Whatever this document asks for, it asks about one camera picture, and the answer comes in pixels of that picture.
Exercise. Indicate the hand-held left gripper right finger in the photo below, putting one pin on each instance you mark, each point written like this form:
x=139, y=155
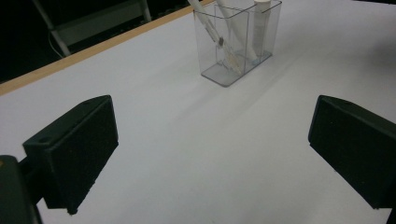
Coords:
x=358, y=149

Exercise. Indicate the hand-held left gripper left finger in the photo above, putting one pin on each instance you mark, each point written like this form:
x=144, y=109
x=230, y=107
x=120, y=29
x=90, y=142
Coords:
x=74, y=152

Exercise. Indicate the clear plastic pen holder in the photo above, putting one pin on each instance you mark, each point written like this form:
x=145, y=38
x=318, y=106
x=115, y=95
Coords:
x=224, y=73

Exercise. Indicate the short white tube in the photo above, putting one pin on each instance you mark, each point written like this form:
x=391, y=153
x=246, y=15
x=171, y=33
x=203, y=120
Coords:
x=261, y=28

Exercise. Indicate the long white pen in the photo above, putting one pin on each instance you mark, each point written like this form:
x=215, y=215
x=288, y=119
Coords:
x=238, y=31

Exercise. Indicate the clear pen with white cap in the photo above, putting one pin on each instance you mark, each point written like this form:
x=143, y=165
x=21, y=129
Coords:
x=207, y=23

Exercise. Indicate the wooden table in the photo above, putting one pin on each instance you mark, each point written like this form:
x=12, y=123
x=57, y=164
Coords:
x=62, y=63

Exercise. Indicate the white table board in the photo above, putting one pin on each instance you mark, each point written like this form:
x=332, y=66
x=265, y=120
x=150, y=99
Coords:
x=202, y=149

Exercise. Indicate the white metal stand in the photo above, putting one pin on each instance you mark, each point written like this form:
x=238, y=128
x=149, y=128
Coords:
x=99, y=21

